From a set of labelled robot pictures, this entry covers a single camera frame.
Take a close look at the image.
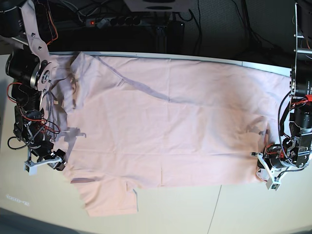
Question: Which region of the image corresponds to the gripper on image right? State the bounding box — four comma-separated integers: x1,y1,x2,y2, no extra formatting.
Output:
251,145,296,182

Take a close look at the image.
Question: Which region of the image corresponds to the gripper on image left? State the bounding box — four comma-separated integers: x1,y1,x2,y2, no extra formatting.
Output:
26,141,66,171

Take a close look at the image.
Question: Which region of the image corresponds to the pink T-shirt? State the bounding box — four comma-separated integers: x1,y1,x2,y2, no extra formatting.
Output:
51,53,290,216

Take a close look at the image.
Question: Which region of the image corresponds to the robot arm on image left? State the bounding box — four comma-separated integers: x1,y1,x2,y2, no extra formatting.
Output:
0,0,66,175

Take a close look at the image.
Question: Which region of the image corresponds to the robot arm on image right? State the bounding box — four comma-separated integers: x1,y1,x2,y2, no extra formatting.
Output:
251,0,312,191

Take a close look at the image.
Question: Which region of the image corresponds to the black power strip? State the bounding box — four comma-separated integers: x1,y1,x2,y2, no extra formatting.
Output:
85,16,142,28

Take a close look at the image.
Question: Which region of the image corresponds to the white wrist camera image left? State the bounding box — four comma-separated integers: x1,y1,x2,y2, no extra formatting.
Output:
23,161,37,176

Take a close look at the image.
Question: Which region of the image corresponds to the aluminium table leg post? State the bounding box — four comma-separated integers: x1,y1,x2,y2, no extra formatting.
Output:
155,26,166,54

